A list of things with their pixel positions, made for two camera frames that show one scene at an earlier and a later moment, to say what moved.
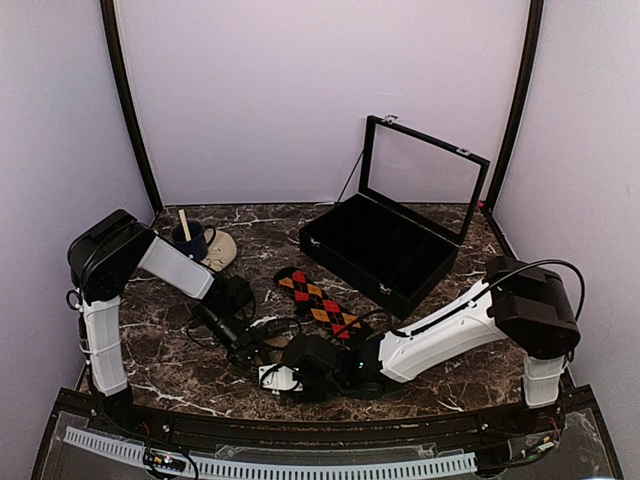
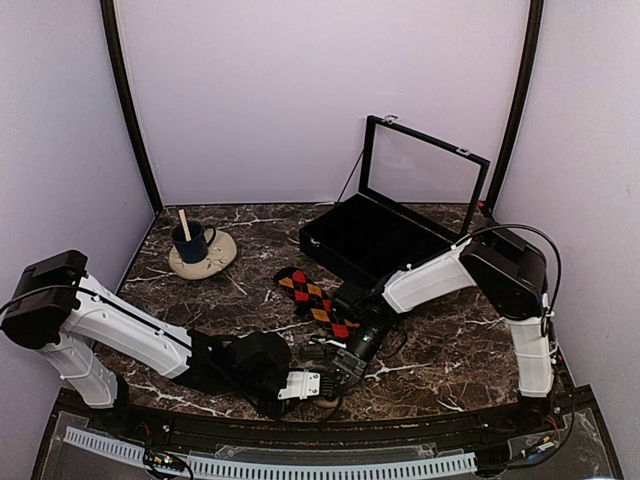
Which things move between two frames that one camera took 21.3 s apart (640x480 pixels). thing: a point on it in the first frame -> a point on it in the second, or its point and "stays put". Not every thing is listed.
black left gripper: [247, 345] -> [267, 409]
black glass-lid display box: [397, 241] stays put
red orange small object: [309, 298] stays put
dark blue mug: [200, 239] stays put
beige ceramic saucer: [222, 252] stays put
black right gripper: [303, 399] -> [341, 363]
